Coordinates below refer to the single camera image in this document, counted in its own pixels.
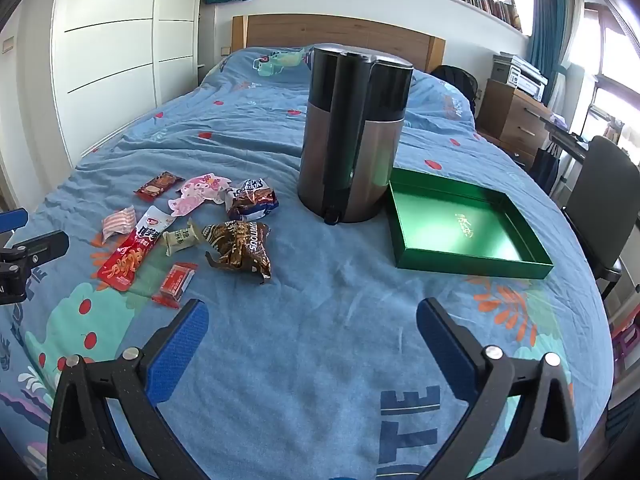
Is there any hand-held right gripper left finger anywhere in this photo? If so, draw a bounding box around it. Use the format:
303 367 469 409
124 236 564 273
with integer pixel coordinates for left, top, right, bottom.
47 298 210 480

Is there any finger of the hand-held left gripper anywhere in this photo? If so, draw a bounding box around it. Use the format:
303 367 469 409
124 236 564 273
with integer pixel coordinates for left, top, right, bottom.
0 208 29 236
0 230 70 273

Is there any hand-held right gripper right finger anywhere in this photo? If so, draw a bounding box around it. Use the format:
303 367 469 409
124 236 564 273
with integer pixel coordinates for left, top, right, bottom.
416 297 581 480

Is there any small red snack packet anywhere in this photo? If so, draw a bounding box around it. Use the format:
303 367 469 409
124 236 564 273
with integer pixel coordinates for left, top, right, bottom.
151 262 199 309

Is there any red white striped candy packet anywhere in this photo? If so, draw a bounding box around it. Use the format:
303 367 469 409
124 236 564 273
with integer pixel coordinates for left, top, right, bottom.
101 206 137 247

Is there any long red snack packet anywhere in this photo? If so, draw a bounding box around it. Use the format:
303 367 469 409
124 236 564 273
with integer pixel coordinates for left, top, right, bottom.
96 205 173 292

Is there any beige candy packet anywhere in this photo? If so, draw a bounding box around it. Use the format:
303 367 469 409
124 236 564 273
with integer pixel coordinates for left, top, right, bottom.
161 218 202 253

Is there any brown chip bag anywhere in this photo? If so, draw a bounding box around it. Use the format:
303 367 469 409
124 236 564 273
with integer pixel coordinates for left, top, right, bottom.
204 220 272 285

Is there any green tray box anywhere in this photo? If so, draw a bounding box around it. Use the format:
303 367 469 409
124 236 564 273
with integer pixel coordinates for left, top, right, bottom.
385 167 555 280

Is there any dark red snack packet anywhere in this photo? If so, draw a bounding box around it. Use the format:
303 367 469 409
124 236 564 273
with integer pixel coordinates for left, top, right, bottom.
133 171 186 200

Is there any pink cartoon snack packet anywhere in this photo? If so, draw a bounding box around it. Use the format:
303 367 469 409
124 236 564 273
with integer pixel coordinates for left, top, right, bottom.
167 173 232 217

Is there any blue and white chip bag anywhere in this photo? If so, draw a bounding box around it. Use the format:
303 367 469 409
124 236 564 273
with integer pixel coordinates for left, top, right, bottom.
225 178 280 221

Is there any pink plastic stool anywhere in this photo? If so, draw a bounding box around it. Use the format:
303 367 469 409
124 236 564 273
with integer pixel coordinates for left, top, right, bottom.
612 310 640 371

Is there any dark blue shopping bag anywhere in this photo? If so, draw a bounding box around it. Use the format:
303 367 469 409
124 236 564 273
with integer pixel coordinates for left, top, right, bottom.
531 142 563 196

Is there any black and brown electric kettle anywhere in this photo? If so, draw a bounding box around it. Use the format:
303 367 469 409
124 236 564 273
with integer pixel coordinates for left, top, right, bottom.
297 43 415 225

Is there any white wardrobe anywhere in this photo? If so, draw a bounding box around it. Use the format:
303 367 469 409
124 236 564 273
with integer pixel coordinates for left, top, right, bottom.
0 0 211 211

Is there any black chair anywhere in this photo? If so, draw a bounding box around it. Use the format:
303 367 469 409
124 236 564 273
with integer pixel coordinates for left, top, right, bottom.
561 135 640 301

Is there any wooden dresser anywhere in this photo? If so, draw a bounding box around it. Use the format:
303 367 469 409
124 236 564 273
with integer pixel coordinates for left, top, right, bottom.
477 79 553 168

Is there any glass desk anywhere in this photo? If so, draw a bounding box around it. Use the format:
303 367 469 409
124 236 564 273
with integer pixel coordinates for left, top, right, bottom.
540 112 601 161

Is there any white printer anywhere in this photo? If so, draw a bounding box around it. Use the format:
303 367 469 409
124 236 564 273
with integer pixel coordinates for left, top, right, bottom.
490 52 549 101

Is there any wooden headboard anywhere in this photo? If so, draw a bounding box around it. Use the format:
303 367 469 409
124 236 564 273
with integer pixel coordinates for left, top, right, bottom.
231 14 446 73

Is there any window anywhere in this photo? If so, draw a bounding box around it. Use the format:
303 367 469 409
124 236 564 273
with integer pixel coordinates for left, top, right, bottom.
582 2 640 161

